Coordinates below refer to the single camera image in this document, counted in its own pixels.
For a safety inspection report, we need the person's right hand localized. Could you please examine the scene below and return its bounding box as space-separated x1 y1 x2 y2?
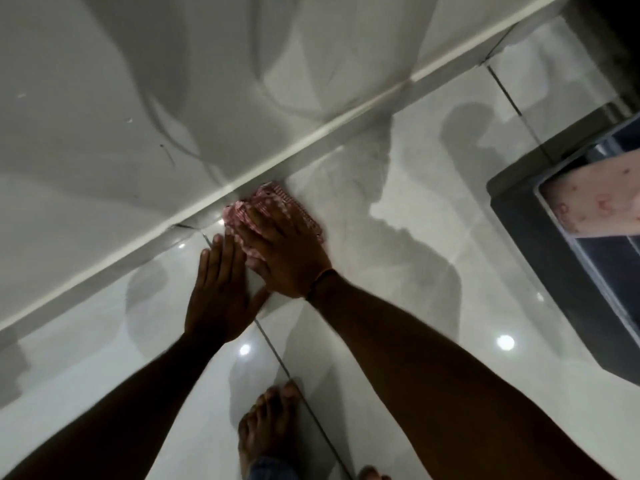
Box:
234 209 334 301

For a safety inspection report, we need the dark thread wristband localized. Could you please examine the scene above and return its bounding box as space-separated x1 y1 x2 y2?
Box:
304 268 337 302

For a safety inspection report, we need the blue jeans trouser cuff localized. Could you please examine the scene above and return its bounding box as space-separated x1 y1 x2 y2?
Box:
248 457 292 480

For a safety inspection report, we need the person's left hand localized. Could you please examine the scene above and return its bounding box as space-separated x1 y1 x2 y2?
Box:
184 233 271 346

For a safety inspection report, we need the person's left forearm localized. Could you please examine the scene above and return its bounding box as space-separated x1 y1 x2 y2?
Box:
0 331 223 480

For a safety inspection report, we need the person's right forearm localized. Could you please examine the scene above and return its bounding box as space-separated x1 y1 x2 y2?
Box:
306 273 617 480

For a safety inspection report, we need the pink patterned mattress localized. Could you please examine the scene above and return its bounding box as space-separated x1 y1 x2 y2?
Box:
542 148 640 239

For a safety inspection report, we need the white skirting board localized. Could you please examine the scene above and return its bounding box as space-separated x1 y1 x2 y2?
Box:
0 0 572 333

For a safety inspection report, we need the person's left foot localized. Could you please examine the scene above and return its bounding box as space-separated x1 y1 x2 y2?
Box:
237 380 305 480

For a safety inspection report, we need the pink checked cleaning cloth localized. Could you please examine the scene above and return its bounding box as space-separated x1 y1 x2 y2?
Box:
222 181 327 255

